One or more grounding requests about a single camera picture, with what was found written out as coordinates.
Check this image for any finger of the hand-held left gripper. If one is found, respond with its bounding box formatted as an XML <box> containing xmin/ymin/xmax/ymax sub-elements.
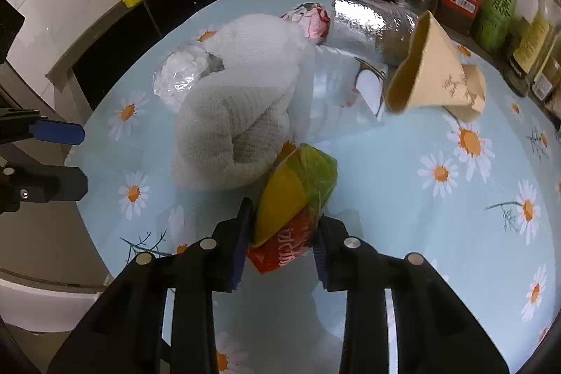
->
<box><xmin>0</xmin><ymin>157</ymin><xmax>88</xmax><ymax>215</ymax></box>
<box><xmin>0</xmin><ymin>107</ymin><xmax>85</xmax><ymax>146</ymax></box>

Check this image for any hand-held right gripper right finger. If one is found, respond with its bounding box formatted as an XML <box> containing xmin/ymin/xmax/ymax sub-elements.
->
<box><xmin>312</xmin><ymin>214</ymin><xmax>511</xmax><ymax>374</ymax></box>

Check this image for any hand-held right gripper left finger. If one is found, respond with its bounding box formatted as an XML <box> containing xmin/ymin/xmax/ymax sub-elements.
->
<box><xmin>47</xmin><ymin>196</ymin><xmax>255</xmax><ymax>374</ymax></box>

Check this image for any yellow green red snack wrapper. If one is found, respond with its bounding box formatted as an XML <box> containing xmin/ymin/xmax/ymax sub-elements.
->
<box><xmin>248</xmin><ymin>144</ymin><xmax>339</xmax><ymax>276</ymax></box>

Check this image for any clear plastic bag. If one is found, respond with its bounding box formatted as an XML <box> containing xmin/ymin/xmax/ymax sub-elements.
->
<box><xmin>153</xmin><ymin>45</ymin><xmax>226</xmax><ymax>112</ymax></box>

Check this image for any white knitted cloth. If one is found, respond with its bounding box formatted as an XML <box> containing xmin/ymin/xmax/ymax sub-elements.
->
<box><xmin>171</xmin><ymin>14</ymin><xmax>318</xmax><ymax>191</ymax></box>

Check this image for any beige paper cone bag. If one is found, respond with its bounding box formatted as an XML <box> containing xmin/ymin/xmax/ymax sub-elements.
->
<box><xmin>383</xmin><ymin>11</ymin><xmax>488</xmax><ymax>123</ymax></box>

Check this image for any blue daisy print tablecloth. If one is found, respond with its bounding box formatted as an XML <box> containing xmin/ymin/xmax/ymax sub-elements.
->
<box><xmin>66</xmin><ymin>0</ymin><xmax>561</xmax><ymax>374</ymax></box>

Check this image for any black kitchen sink counter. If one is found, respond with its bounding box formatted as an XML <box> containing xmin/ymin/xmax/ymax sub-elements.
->
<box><xmin>46</xmin><ymin>0</ymin><xmax>229</xmax><ymax>112</ymax></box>

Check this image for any white curved plastic object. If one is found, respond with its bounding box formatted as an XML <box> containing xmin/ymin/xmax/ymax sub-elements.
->
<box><xmin>0</xmin><ymin>269</ymin><xmax>110</xmax><ymax>333</ymax></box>

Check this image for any clear plastic wrapper white card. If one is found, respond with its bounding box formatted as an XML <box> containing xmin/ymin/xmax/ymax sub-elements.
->
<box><xmin>307</xmin><ymin>45</ymin><xmax>391</xmax><ymax>125</ymax></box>

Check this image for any crumpled pink paper wrapper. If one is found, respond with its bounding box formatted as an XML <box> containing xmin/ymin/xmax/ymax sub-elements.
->
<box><xmin>280</xmin><ymin>3</ymin><xmax>332</xmax><ymax>46</ymax></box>

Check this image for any silver foil bag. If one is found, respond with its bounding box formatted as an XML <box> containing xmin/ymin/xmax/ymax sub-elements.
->
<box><xmin>329</xmin><ymin>0</ymin><xmax>428</xmax><ymax>66</ymax></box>

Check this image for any small seasoning jar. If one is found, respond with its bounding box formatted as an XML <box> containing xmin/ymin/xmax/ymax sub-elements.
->
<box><xmin>530</xmin><ymin>54</ymin><xmax>561</xmax><ymax>103</ymax></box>

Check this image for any bottle pale yellow label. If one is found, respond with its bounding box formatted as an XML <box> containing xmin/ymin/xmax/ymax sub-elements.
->
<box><xmin>504</xmin><ymin>0</ymin><xmax>561</xmax><ymax>94</ymax></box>

